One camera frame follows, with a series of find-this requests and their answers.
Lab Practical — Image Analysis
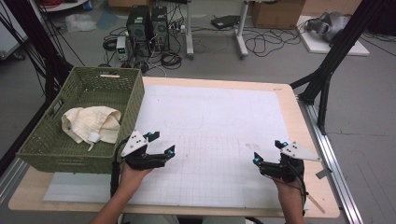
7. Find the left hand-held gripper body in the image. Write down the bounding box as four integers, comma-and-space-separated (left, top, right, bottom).
120, 130, 169, 172

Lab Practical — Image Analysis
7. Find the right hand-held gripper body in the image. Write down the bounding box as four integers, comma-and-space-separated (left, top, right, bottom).
260, 141, 322, 184

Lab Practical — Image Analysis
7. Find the cream printed muslin cloth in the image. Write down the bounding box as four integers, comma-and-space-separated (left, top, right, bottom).
61, 105, 122, 152

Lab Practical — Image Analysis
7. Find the green woven plastic basket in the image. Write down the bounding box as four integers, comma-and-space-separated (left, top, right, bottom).
16, 65, 146, 175

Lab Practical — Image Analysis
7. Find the person's right hand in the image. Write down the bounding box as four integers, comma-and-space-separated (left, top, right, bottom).
272, 175, 307, 203

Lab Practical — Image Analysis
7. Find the person's left hand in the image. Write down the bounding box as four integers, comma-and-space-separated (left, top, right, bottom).
119, 161, 154, 194

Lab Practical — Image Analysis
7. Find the thin wooden stick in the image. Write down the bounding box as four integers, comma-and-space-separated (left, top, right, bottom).
305, 190, 327, 215

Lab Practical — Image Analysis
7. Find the white grid mat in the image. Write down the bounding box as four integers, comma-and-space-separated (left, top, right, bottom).
43, 83, 311, 211

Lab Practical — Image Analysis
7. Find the grey bench power supply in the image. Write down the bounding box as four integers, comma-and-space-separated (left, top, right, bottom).
116, 35, 130, 63

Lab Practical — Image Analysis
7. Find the white floor board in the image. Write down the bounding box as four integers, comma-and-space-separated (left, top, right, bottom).
296, 15, 372, 57

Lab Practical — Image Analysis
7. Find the large black computer tower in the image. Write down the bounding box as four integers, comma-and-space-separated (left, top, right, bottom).
125, 5, 154, 58

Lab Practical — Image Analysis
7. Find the slim black computer tower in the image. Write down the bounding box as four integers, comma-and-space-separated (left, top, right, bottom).
150, 6, 171, 52

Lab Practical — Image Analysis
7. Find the grey helmet-shaped device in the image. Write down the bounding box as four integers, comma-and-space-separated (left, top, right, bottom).
305, 11, 351, 43

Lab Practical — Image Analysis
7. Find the large cardboard box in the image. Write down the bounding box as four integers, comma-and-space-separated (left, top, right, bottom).
250, 0, 306, 30

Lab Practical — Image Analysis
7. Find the flat black device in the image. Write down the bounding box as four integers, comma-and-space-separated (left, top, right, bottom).
210, 14, 241, 30

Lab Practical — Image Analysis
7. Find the clear plastic bag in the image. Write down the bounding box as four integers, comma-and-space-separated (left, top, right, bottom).
64, 12, 98, 34

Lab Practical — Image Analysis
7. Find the round white table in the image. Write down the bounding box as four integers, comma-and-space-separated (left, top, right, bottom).
36, 0, 92, 13

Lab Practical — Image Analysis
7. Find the right hand-held gripper black cable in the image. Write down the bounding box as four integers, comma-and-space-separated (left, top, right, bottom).
287, 161, 310, 217

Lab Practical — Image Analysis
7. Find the hand-held gripper black cable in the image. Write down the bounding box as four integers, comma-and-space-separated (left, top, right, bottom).
109, 138, 131, 199
287, 161, 310, 217

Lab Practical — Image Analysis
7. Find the left hand-held gripper black cable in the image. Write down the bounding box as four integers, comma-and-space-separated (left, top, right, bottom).
109, 138, 131, 199

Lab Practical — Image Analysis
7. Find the small metal bracket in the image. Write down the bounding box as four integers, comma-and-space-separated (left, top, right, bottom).
315, 167, 333, 180

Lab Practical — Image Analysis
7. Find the aluminium rail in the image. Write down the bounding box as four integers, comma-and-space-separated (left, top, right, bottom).
298, 95, 364, 224

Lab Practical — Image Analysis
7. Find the coiled black cable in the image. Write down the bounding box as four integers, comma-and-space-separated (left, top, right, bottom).
160, 50, 183, 71

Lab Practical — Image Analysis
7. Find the tangle of black floor cables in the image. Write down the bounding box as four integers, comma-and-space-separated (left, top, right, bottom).
242, 19, 312, 59

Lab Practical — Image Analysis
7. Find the white desk frame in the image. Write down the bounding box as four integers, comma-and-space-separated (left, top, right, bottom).
184, 0, 250, 61

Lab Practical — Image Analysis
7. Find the black metal frame strut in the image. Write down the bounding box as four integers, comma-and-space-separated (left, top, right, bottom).
289, 0, 386, 135

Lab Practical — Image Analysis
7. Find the black metal frame with cables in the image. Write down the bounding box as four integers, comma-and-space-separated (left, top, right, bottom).
0, 0, 76, 105

